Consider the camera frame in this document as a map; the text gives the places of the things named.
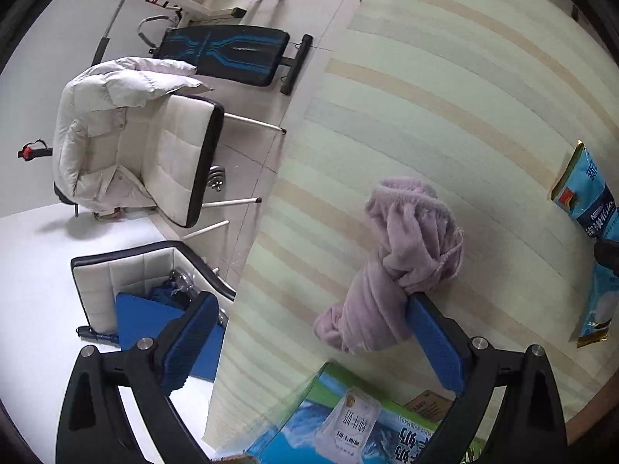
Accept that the chrome dumbbell under chair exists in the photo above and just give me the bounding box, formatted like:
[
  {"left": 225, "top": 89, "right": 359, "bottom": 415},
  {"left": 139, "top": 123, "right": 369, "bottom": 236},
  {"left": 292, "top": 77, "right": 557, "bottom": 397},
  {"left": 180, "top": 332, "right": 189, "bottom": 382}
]
[{"left": 207, "top": 165, "right": 227, "bottom": 193}]

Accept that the white chair left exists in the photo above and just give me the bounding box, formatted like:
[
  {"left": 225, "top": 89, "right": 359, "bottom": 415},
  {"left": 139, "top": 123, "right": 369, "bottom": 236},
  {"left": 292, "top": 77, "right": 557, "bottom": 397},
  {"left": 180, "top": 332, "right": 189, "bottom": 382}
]
[{"left": 70, "top": 241, "right": 236, "bottom": 345}]

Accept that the purple fuzzy cloth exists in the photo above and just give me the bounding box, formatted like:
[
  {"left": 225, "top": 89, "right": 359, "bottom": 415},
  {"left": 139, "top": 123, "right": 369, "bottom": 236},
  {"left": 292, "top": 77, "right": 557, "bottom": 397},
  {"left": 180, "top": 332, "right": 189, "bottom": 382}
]
[{"left": 314, "top": 177, "right": 464, "bottom": 354}]

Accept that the white puffer jacket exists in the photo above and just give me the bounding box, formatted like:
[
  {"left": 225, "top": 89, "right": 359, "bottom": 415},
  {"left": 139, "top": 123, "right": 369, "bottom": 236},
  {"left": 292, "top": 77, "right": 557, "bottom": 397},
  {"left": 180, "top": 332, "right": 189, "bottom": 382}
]
[{"left": 53, "top": 56, "right": 208, "bottom": 215}]

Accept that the blue Nestle milk powder bag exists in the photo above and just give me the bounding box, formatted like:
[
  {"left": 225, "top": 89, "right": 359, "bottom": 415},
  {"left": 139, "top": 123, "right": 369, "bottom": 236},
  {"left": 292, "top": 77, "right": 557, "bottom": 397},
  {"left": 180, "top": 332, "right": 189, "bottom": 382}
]
[{"left": 550, "top": 142, "right": 618, "bottom": 348}]

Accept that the black blue weight bench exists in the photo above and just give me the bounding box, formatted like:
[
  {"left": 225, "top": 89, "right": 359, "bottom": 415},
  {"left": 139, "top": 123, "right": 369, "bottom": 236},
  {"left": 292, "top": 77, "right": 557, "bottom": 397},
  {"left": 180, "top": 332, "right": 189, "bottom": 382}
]
[{"left": 137, "top": 15, "right": 314, "bottom": 96}]

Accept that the blue folded mat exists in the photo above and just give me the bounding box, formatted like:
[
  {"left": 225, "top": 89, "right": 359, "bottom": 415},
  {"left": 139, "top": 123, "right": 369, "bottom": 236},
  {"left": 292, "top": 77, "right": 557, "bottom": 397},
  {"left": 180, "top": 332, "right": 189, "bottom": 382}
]
[{"left": 114, "top": 285, "right": 227, "bottom": 382}]

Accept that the striped tablecloth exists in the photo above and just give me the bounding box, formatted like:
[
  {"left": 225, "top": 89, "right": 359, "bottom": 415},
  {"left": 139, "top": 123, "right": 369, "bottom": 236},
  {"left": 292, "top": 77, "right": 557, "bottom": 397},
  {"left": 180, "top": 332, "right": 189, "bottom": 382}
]
[{"left": 203, "top": 0, "right": 618, "bottom": 452}]

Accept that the white chair with jacket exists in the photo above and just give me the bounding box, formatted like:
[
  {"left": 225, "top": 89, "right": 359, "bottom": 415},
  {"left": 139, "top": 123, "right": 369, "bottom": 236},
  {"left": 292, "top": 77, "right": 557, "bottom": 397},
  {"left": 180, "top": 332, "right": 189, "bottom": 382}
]
[{"left": 51, "top": 56, "right": 288, "bottom": 242}]

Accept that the cardboard box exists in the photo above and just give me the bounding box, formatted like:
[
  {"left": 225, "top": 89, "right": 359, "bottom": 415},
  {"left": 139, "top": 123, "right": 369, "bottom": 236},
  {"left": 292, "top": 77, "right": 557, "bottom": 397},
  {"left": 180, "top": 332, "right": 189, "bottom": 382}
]
[{"left": 212, "top": 360, "right": 490, "bottom": 464}]

